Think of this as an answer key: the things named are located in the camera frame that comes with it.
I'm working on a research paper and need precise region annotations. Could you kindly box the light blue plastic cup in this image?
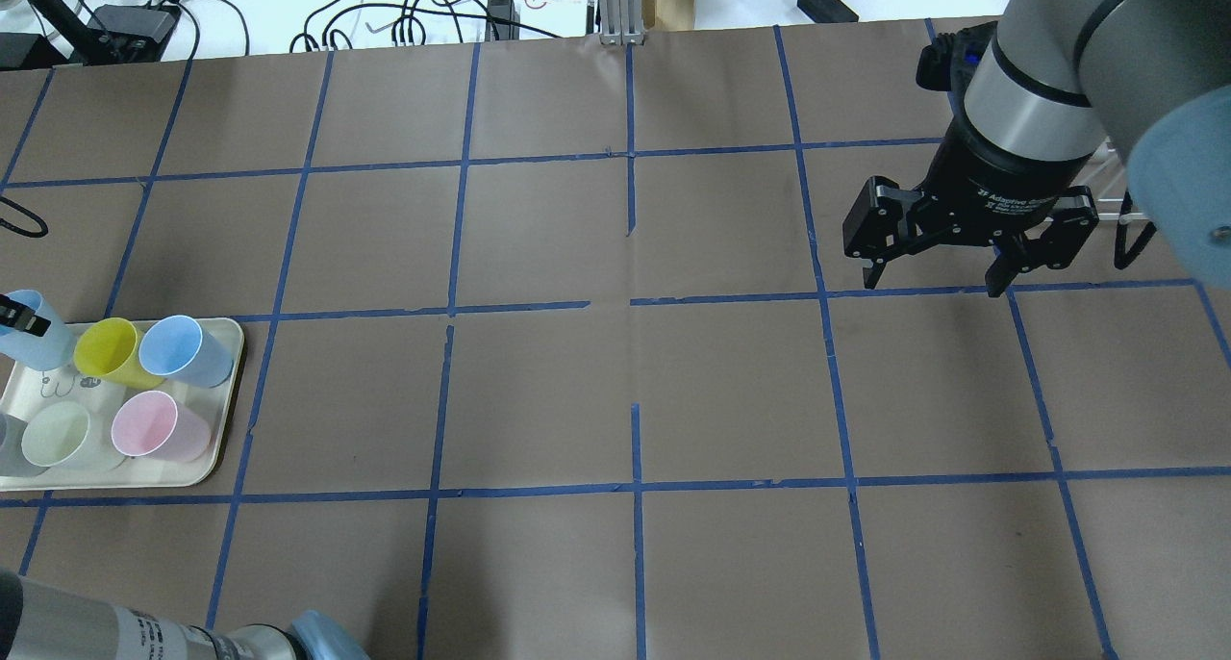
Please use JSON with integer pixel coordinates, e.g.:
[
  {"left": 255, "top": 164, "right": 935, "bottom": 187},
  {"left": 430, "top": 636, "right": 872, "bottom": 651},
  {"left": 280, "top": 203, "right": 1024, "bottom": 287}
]
[{"left": 1, "top": 289, "right": 75, "bottom": 371}]

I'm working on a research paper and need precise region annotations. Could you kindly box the pale green plastic cup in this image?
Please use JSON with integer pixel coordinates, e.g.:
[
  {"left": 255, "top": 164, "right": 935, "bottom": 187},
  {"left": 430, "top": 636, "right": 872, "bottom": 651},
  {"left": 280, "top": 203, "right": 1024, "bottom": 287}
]
[{"left": 21, "top": 401, "right": 126, "bottom": 472}]

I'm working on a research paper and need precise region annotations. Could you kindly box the black power adapter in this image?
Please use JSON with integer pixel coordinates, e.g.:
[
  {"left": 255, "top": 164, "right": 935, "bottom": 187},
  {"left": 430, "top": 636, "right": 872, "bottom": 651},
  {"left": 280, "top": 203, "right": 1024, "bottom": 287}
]
[{"left": 796, "top": 0, "right": 859, "bottom": 23}]

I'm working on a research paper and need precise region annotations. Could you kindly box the grey plastic cup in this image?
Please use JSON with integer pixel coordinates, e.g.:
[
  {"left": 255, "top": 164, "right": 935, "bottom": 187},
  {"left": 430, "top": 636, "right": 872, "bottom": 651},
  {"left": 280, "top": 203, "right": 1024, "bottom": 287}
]
[{"left": 0, "top": 414, "right": 47, "bottom": 477}]

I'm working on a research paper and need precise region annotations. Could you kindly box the cream serving tray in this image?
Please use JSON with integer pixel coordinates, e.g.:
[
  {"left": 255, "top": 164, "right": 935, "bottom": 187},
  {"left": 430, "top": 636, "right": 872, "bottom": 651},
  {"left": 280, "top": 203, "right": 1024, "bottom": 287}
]
[{"left": 0, "top": 316, "right": 247, "bottom": 493}]

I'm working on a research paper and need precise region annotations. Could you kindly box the pink plastic cup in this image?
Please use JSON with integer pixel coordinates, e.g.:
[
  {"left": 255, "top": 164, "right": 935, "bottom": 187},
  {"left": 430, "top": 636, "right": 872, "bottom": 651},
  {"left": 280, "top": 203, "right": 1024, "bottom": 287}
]
[{"left": 111, "top": 390, "right": 212, "bottom": 463}]

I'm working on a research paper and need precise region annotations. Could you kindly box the yellow plastic cup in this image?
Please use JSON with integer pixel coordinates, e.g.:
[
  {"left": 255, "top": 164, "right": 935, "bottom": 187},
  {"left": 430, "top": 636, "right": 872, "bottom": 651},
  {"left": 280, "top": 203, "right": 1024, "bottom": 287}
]
[{"left": 73, "top": 316, "right": 165, "bottom": 390}]

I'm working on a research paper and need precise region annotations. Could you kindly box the aluminium frame post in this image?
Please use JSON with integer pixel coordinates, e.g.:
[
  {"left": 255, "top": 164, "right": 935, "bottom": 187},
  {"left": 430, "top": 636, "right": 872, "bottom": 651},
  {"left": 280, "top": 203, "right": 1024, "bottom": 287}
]
[{"left": 596, "top": 0, "right": 646, "bottom": 46}]

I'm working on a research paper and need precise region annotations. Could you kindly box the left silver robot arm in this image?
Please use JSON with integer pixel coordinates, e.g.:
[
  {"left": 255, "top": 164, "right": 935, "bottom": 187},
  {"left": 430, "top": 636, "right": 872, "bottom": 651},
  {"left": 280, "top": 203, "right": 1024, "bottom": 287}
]
[{"left": 2, "top": 291, "right": 366, "bottom": 659}]

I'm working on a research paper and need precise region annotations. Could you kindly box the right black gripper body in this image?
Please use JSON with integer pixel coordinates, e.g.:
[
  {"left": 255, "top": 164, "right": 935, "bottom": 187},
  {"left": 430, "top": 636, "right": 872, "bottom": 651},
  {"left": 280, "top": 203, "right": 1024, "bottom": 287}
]
[{"left": 842, "top": 113, "right": 1099, "bottom": 271}]

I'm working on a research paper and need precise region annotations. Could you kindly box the blue plastic cup on tray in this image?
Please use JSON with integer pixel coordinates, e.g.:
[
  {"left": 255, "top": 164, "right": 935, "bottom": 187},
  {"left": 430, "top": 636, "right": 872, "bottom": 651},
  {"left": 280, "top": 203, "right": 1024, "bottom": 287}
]
[{"left": 138, "top": 315, "right": 235, "bottom": 388}]

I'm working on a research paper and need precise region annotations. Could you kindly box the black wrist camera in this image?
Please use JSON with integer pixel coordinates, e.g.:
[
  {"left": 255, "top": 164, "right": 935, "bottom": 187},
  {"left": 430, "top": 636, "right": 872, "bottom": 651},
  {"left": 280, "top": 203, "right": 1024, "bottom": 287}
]
[{"left": 915, "top": 20, "right": 998, "bottom": 99}]

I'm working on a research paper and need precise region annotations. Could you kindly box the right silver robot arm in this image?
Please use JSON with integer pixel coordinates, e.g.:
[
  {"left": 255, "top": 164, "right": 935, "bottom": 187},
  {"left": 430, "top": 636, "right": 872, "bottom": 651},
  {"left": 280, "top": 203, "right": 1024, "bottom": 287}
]
[{"left": 842, "top": 0, "right": 1230, "bottom": 297}]

